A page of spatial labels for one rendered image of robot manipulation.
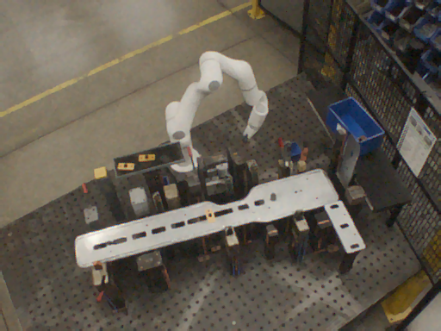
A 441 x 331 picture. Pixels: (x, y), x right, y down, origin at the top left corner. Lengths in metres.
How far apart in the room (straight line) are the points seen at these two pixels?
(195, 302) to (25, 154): 2.48
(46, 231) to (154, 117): 1.78
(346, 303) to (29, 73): 4.01
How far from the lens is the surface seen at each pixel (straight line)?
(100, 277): 2.16
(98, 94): 4.59
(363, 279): 2.51
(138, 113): 4.27
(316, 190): 2.38
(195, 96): 2.31
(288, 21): 4.84
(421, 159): 2.28
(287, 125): 3.06
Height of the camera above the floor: 2.93
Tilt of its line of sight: 55 degrees down
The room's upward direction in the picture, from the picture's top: 8 degrees counter-clockwise
